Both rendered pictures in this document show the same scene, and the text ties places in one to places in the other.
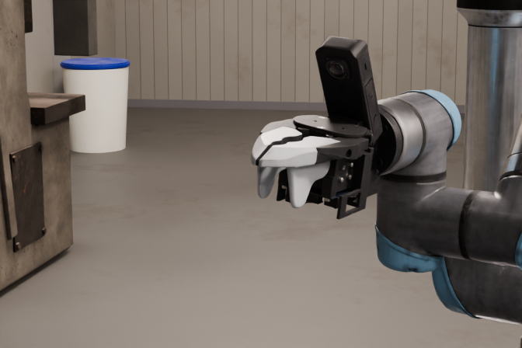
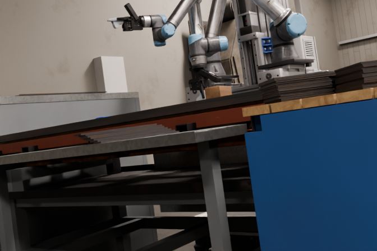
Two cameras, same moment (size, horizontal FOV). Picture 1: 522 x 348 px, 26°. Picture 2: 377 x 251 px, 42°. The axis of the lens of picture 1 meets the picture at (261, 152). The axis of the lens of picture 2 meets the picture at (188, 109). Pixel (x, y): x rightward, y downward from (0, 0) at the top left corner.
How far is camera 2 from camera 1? 2.39 m
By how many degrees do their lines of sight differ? 35
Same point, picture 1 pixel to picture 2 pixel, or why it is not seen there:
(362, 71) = (128, 7)
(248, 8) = not seen: outside the picture
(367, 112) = (132, 14)
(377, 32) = not seen: outside the picture
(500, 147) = (192, 27)
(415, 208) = (154, 33)
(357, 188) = (131, 26)
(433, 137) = (154, 20)
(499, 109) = (191, 20)
